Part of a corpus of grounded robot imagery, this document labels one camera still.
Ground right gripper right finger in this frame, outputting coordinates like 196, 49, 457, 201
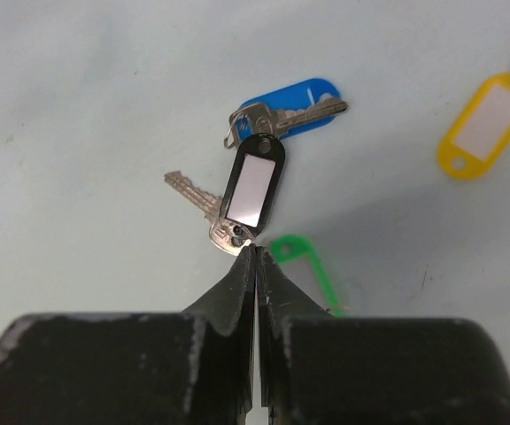
256, 248, 510, 424

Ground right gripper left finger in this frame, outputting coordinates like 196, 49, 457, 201
0, 247, 255, 424

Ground keys with black green tags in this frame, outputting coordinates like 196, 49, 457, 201
268, 235, 346, 317

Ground key with black tag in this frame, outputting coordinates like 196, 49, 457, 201
164, 133, 286, 256

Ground key with blue tag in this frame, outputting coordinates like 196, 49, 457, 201
223, 78, 349, 149

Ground key with yellow tag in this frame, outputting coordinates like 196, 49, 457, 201
437, 72, 510, 181

